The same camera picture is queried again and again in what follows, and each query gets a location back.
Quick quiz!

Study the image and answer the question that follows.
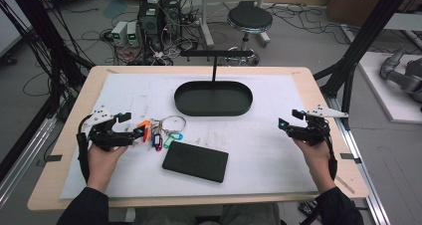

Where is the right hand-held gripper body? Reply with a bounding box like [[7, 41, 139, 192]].
[[288, 105, 349, 146]]

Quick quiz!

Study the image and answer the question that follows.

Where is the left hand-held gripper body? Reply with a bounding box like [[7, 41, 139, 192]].
[[87, 105, 137, 151]]

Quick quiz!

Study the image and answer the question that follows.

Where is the key ring with coloured tags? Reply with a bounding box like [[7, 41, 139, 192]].
[[137, 114, 187, 152]]

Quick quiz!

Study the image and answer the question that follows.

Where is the black wallet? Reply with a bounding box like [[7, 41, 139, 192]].
[[161, 140, 230, 183]]

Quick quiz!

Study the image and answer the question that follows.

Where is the black oval tray with hanger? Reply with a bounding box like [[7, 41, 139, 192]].
[[173, 49, 255, 117]]

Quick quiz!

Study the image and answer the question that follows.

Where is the person's right hand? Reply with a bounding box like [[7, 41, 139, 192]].
[[293, 138, 334, 184]]

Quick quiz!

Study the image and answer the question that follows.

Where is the person's left hand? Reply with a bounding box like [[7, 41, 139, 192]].
[[87, 144, 129, 186]]

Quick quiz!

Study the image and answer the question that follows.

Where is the white table mat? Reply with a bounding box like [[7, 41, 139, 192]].
[[59, 73, 319, 199]]

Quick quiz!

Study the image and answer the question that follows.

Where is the white floor platform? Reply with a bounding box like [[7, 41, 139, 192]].
[[357, 51, 422, 124]]

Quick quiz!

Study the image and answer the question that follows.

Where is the grey power supply unit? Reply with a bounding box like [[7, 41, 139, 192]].
[[110, 20, 128, 48], [126, 20, 140, 48]]

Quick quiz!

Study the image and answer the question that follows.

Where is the black computer tower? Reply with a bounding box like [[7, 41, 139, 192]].
[[137, 0, 183, 52]]

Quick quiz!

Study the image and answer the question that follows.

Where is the black round stool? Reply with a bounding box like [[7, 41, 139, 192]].
[[226, 0, 274, 67]]

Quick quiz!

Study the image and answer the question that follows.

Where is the cardboard box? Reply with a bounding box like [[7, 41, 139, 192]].
[[326, 0, 422, 27]]

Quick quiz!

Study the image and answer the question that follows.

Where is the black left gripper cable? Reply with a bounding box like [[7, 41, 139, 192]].
[[76, 113, 94, 183]]

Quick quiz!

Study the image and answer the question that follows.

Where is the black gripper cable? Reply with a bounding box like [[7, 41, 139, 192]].
[[322, 118, 338, 181], [76, 113, 94, 183]]

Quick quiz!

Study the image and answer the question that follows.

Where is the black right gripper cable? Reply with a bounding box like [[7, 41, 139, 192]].
[[322, 118, 338, 181]]

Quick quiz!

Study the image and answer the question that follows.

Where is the aluminium rail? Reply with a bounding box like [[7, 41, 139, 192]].
[[326, 95, 392, 225], [0, 116, 58, 206]]

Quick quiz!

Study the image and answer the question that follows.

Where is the tangle of floor cables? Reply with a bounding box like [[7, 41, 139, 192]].
[[79, 0, 352, 67]]

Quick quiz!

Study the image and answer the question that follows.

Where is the black frame post with cables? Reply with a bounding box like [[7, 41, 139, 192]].
[[0, 0, 96, 119]]

